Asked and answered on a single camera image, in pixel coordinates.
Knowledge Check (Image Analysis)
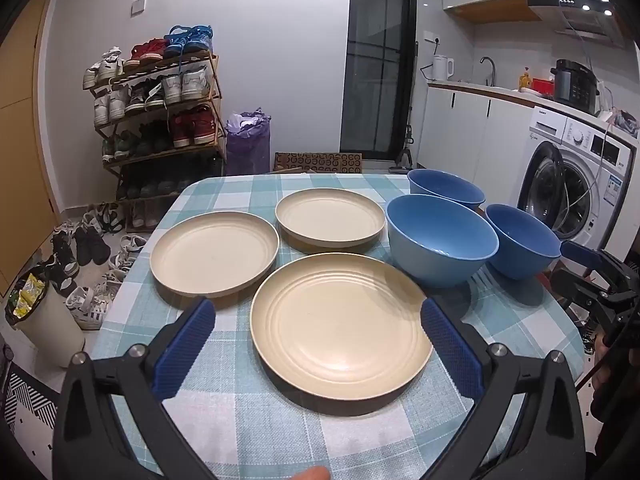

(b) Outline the beige round plate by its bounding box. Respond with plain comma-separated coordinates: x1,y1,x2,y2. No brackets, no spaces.
250,254,434,402
150,211,280,298
275,189,386,253

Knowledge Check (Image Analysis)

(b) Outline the scattered pile of shoes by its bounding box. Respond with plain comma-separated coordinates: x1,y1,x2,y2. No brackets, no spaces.
47,202,148,331

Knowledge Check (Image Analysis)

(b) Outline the patterned cardboard box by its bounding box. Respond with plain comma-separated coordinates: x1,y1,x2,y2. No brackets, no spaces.
274,152,362,174

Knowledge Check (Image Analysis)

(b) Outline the shoe rack with shoes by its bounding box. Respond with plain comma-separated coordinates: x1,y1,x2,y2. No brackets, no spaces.
82,25,223,228

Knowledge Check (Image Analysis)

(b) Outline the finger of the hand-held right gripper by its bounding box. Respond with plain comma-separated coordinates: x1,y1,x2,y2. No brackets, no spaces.
552,267,608,313
561,241,618,275

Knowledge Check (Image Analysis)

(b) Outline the yellow wooden door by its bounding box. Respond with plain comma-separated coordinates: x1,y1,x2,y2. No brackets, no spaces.
0,0,66,301

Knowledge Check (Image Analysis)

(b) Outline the black framed glass door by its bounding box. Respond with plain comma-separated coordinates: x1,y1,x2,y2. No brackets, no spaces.
340,0,418,161

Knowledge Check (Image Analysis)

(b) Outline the white washing machine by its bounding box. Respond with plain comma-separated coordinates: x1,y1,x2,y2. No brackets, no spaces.
515,105,640,256

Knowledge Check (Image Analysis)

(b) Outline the white electric kettle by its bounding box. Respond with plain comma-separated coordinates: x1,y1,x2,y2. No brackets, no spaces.
432,54,456,82

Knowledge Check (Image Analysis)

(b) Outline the person's right forearm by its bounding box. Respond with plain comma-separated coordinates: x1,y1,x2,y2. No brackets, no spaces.
587,345,640,461

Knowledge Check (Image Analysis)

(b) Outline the purple plastic bag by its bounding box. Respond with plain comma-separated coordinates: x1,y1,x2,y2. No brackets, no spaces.
225,107,273,178

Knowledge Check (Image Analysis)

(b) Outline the person's left hand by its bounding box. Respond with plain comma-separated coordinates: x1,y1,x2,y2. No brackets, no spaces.
287,465,332,480

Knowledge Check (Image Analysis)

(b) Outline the blue bowl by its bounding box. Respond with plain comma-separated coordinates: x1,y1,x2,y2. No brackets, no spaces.
485,204,563,281
407,169,486,211
385,194,500,288

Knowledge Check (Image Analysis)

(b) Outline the thin grey cable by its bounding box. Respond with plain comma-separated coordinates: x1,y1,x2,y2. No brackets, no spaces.
552,115,616,231

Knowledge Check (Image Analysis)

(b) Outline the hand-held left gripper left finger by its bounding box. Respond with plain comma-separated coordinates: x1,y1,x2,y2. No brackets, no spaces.
52,296,217,480

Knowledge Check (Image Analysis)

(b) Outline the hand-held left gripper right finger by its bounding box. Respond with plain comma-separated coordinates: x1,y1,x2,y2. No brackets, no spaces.
420,296,588,480

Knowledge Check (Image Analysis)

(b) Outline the grey bag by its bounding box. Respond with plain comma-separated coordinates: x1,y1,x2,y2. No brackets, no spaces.
612,110,640,138

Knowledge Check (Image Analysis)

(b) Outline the white trash bin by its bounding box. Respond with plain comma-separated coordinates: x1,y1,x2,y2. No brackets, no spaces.
5,272,86,368

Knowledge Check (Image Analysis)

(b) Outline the white kitchen base cabinet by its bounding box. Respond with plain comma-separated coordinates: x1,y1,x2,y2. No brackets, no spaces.
417,82,538,206

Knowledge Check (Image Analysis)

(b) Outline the black pressure cooker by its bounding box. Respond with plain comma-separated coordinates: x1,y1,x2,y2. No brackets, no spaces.
550,59,601,115

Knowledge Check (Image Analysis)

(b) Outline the upright floor cleaner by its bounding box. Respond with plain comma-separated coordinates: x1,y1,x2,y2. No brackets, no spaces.
392,40,418,171

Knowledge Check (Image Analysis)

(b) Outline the steel range hood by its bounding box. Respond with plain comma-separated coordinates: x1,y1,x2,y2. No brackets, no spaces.
527,0,626,41

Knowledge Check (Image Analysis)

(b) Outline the teal checked tablecloth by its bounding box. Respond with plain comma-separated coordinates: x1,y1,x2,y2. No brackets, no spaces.
90,174,586,480

